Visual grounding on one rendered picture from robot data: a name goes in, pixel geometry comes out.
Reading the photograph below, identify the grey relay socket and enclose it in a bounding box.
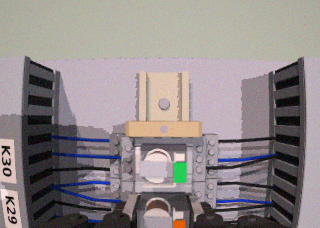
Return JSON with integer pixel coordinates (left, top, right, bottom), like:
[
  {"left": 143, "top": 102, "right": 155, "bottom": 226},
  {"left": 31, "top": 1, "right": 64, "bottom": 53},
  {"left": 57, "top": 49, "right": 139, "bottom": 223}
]
[{"left": 109, "top": 133, "right": 218, "bottom": 209}]

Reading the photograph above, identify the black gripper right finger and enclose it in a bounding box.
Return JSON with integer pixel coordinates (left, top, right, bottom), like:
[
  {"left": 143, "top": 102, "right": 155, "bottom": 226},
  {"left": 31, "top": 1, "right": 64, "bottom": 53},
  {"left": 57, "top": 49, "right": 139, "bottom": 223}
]
[{"left": 186, "top": 195, "right": 290, "bottom": 228}]

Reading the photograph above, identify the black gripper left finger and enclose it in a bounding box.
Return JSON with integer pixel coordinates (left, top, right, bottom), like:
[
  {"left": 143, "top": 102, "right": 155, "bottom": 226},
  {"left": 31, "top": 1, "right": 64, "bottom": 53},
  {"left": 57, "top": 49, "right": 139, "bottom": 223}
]
[{"left": 30, "top": 194, "right": 141, "bottom": 228}]

